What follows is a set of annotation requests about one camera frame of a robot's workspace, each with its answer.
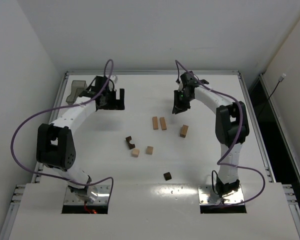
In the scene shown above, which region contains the black wall cable with plug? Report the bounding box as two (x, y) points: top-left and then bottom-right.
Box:
(267, 73), (287, 101)

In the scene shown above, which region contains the dark arch wood block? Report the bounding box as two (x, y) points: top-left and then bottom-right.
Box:
(125, 136), (136, 150)

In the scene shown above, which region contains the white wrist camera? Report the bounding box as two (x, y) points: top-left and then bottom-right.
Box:
(111, 75), (118, 84)
(178, 82), (184, 92)

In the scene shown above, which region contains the long light wood block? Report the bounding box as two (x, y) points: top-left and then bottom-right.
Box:
(179, 124), (189, 138)

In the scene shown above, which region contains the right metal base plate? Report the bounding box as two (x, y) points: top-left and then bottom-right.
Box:
(197, 185), (244, 207)

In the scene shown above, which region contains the small dark wood cube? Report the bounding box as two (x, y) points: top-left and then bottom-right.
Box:
(163, 172), (172, 181)

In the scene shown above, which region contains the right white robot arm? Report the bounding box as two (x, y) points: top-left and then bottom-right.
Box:
(172, 72), (250, 198)

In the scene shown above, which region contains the metal base plate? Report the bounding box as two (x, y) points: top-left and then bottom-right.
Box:
(63, 185), (111, 206)
(197, 185), (244, 207)

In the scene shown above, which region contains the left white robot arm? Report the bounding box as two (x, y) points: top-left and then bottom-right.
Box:
(36, 76), (125, 204)

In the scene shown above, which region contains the small light wood cube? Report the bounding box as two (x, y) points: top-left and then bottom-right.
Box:
(131, 148), (140, 158)

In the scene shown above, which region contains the clear plastic bin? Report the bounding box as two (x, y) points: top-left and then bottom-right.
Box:
(66, 80), (88, 105)

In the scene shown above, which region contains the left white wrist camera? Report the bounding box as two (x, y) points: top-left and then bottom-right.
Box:
(111, 75), (118, 84)

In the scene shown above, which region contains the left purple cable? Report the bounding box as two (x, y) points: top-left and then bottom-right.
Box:
(10, 58), (115, 190)

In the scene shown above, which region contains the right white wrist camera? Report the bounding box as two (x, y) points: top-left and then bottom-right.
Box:
(178, 82), (184, 92)

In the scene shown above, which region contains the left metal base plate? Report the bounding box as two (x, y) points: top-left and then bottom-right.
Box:
(63, 185), (111, 206)

